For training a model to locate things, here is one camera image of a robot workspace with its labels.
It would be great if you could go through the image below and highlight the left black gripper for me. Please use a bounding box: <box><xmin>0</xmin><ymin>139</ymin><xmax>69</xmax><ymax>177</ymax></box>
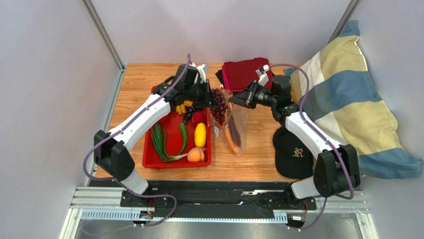
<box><xmin>184</xmin><ymin>80</ymin><xmax>219</xmax><ymax>109</ymax></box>

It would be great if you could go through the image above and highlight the purple grape bunch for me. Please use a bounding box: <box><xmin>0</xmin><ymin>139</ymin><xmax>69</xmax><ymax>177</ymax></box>
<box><xmin>210</xmin><ymin>88</ymin><xmax>228</xmax><ymax>125</ymax></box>

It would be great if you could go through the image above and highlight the clear zip top bag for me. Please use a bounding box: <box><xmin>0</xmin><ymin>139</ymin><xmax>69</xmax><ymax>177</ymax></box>
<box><xmin>210</xmin><ymin>87</ymin><xmax>248</xmax><ymax>157</ymax></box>

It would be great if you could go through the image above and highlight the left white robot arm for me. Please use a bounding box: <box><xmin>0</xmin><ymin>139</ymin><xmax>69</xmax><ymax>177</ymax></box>
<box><xmin>88</xmin><ymin>63</ymin><xmax>218</xmax><ymax>195</ymax></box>

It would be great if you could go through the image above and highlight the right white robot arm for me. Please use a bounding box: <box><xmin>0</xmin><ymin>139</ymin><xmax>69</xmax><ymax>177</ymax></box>
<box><xmin>229</xmin><ymin>75</ymin><xmax>360</xmax><ymax>200</ymax></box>

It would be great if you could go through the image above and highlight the red strawberry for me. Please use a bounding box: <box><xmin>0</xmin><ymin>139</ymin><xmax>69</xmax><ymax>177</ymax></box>
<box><xmin>191</xmin><ymin>111</ymin><xmax>206</xmax><ymax>125</ymax></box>

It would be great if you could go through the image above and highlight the dark red folded cloth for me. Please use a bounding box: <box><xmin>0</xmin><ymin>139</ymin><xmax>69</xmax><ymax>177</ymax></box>
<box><xmin>221</xmin><ymin>57</ymin><xmax>269</xmax><ymax>92</ymax></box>

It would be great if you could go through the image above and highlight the blueberry cluster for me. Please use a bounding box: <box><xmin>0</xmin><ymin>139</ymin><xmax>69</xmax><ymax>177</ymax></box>
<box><xmin>182</xmin><ymin>106</ymin><xmax>199</xmax><ymax>124</ymax></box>

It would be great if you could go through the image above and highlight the black folded cloth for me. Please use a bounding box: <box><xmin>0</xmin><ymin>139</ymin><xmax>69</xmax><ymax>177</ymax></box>
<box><xmin>215</xmin><ymin>68</ymin><xmax>231</xmax><ymax>91</ymax></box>

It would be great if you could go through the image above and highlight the pink folded cloth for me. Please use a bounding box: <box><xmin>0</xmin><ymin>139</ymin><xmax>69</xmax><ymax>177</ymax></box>
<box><xmin>222</xmin><ymin>65</ymin><xmax>251</xmax><ymax>92</ymax></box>

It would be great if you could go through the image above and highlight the yellow banana bunch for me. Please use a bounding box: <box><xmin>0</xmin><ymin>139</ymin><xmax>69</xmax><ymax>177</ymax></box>
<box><xmin>176</xmin><ymin>101</ymin><xmax>194</xmax><ymax>115</ymax></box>

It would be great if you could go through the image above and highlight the yellow lemon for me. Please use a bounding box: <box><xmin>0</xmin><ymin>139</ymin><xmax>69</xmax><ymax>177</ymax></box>
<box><xmin>194</xmin><ymin>122</ymin><xmax>207</xmax><ymax>148</ymax></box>

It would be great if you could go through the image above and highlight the green chili pepper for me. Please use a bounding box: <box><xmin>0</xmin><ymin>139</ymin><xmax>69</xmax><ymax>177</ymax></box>
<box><xmin>179</xmin><ymin>123</ymin><xmax>188</xmax><ymax>154</ymax></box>

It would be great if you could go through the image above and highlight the red plastic tray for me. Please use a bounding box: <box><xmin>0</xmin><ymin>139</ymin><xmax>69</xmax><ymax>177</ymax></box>
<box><xmin>142</xmin><ymin>87</ymin><xmax>212</xmax><ymax>169</ymax></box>

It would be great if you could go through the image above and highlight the peach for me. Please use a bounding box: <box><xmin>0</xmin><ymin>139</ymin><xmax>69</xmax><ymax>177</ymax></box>
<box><xmin>187</xmin><ymin>147</ymin><xmax>205</xmax><ymax>163</ymax></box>

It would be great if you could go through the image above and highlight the dark green cucumber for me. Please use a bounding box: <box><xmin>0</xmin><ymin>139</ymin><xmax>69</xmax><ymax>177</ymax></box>
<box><xmin>151</xmin><ymin>123</ymin><xmax>165</xmax><ymax>160</ymax></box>

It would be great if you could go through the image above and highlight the green scallion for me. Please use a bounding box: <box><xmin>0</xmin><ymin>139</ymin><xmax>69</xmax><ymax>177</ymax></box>
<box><xmin>150</xmin><ymin>127</ymin><xmax>187</xmax><ymax>163</ymax></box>

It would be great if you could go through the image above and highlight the black baseball cap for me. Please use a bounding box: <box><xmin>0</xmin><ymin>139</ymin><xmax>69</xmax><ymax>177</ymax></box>
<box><xmin>272</xmin><ymin>126</ymin><xmax>314</xmax><ymax>179</ymax></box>

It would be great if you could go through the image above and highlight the striped blue yellow pillow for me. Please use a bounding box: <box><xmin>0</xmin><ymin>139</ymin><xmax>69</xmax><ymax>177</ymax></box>
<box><xmin>285</xmin><ymin>20</ymin><xmax>424</xmax><ymax>179</ymax></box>

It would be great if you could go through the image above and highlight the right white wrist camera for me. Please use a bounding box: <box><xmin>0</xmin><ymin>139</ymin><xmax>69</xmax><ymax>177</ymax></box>
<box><xmin>256</xmin><ymin>65</ymin><xmax>270</xmax><ymax>87</ymax></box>

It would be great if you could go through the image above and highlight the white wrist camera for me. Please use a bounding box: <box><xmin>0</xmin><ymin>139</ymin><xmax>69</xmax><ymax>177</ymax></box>
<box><xmin>256</xmin><ymin>65</ymin><xmax>270</xmax><ymax>87</ymax></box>
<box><xmin>195</xmin><ymin>64</ymin><xmax>209</xmax><ymax>84</ymax></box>

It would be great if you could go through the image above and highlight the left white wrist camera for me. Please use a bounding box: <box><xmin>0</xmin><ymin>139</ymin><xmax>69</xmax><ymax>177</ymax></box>
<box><xmin>195</xmin><ymin>64</ymin><xmax>209</xmax><ymax>84</ymax></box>

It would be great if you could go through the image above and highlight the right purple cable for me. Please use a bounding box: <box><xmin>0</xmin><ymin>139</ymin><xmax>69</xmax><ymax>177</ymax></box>
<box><xmin>268</xmin><ymin>63</ymin><xmax>355</xmax><ymax>232</ymax></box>

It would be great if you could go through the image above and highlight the purple cable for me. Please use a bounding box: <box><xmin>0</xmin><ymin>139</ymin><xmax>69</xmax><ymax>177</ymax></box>
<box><xmin>83</xmin><ymin>53</ymin><xmax>192</xmax><ymax>228</ymax></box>
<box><xmin>268</xmin><ymin>63</ymin><xmax>355</xmax><ymax>232</ymax></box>

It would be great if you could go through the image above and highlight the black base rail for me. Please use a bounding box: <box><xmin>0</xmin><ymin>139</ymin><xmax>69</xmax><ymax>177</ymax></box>
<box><xmin>120</xmin><ymin>180</ymin><xmax>317</xmax><ymax>220</ymax></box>

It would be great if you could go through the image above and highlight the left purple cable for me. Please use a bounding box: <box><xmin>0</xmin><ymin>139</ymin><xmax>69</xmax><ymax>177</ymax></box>
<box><xmin>83</xmin><ymin>53</ymin><xmax>192</xmax><ymax>228</ymax></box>

